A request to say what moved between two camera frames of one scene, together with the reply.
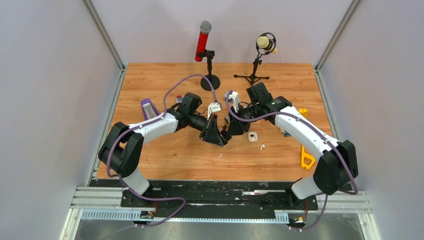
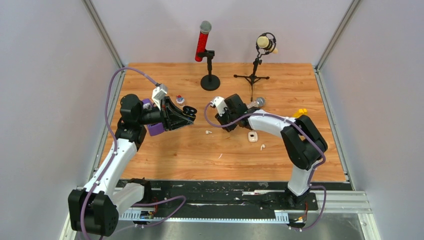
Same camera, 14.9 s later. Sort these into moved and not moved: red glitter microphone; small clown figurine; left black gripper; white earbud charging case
Moved: left black gripper
Not moved: white earbud charging case; red glitter microphone; small clown figurine
